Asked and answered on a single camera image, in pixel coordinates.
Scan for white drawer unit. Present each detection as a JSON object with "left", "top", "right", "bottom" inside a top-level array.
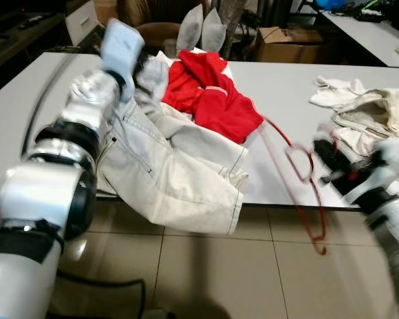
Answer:
[{"left": 65, "top": 0, "right": 100, "bottom": 44}]

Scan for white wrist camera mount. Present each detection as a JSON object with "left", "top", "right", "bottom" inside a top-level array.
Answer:
[
  {"left": 100, "top": 19, "right": 146, "bottom": 84},
  {"left": 371, "top": 136, "right": 399, "bottom": 188}
]

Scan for cardboard box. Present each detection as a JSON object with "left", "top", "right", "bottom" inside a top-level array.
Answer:
[{"left": 256, "top": 27, "right": 333, "bottom": 64}]

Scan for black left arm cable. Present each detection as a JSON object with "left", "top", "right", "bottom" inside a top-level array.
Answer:
[{"left": 53, "top": 268, "right": 147, "bottom": 319}]

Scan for white cloth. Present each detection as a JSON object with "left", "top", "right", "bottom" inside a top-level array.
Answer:
[{"left": 311, "top": 75, "right": 366, "bottom": 110}]

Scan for brown armchair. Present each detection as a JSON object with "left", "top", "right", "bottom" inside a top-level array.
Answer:
[{"left": 116, "top": 0, "right": 187, "bottom": 51}]

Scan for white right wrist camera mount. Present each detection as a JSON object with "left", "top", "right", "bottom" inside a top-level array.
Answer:
[{"left": 371, "top": 136, "right": 399, "bottom": 188}]

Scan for cream hoodie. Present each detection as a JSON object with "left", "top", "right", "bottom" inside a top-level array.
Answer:
[{"left": 332, "top": 88, "right": 399, "bottom": 183}]

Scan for pale grey denim jacket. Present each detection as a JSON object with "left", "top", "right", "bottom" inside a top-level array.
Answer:
[{"left": 96, "top": 56, "right": 250, "bottom": 235}]

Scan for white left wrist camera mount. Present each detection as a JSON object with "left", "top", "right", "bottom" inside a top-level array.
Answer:
[{"left": 100, "top": 19, "right": 146, "bottom": 84}]

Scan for red plastic hanger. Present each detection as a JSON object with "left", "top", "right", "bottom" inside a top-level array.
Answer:
[{"left": 263, "top": 116, "right": 328, "bottom": 257}]

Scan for white table black legs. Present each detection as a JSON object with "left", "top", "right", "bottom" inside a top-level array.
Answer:
[
  {"left": 306, "top": 10, "right": 399, "bottom": 68},
  {"left": 0, "top": 52, "right": 399, "bottom": 208}
]

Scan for red white-trimmed garment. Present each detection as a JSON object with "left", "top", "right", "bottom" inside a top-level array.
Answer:
[{"left": 161, "top": 50, "right": 265, "bottom": 145}]

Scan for pale grey pointed cushion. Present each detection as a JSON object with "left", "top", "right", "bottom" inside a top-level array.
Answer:
[
  {"left": 176, "top": 5, "right": 203, "bottom": 53},
  {"left": 201, "top": 8, "right": 227, "bottom": 54}
]

